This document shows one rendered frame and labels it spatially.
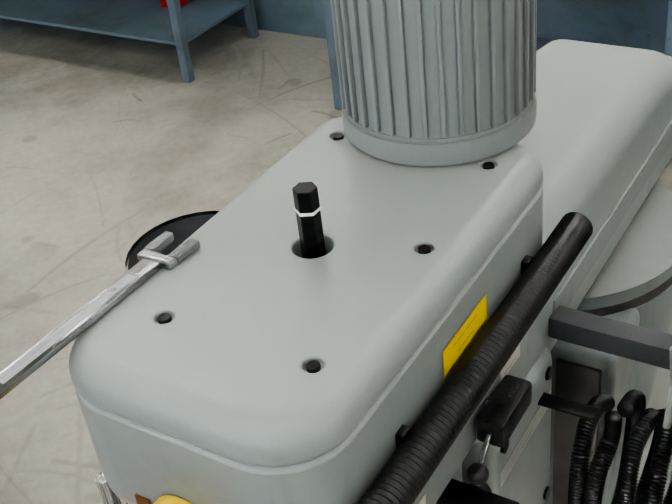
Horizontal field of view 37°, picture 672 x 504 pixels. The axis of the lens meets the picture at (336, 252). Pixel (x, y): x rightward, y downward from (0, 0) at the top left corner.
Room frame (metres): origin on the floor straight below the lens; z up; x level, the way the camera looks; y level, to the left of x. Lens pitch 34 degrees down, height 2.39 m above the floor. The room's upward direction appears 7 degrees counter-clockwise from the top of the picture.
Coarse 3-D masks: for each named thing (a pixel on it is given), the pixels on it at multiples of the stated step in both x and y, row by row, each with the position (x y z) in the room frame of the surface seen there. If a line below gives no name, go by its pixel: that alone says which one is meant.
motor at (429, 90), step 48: (336, 0) 0.92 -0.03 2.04; (384, 0) 0.87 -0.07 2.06; (432, 0) 0.85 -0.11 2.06; (480, 0) 0.86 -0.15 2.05; (528, 0) 0.89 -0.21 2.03; (336, 48) 0.94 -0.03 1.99; (384, 48) 0.87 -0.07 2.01; (432, 48) 0.85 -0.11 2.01; (480, 48) 0.86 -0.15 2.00; (528, 48) 0.89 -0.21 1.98; (384, 96) 0.87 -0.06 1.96; (432, 96) 0.85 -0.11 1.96; (480, 96) 0.86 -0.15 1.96; (528, 96) 0.89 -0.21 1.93; (384, 144) 0.87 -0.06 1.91; (432, 144) 0.85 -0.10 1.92; (480, 144) 0.85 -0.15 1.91
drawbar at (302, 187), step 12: (300, 192) 0.74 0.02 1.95; (312, 192) 0.74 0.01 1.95; (300, 204) 0.73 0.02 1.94; (312, 204) 0.73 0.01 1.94; (312, 216) 0.73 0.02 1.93; (300, 228) 0.74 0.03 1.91; (312, 228) 0.73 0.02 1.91; (300, 240) 0.74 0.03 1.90; (312, 240) 0.73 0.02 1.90; (312, 252) 0.73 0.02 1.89; (324, 252) 0.74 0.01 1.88
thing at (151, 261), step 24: (168, 240) 0.78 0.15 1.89; (192, 240) 0.77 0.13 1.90; (144, 264) 0.74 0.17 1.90; (168, 264) 0.73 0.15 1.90; (120, 288) 0.71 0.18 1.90; (96, 312) 0.68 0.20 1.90; (48, 336) 0.65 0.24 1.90; (72, 336) 0.65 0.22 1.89; (24, 360) 0.62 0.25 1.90; (0, 384) 0.60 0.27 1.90
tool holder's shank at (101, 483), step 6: (102, 474) 1.05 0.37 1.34; (96, 480) 1.04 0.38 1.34; (102, 480) 1.04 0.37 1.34; (102, 486) 1.04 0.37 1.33; (108, 486) 1.04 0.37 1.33; (102, 492) 1.04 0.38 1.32; (108, 492) 1.04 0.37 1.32; (102, 498) 1.04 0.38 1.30; (108, 498) 1.04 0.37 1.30; (114, 498) 1.04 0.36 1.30
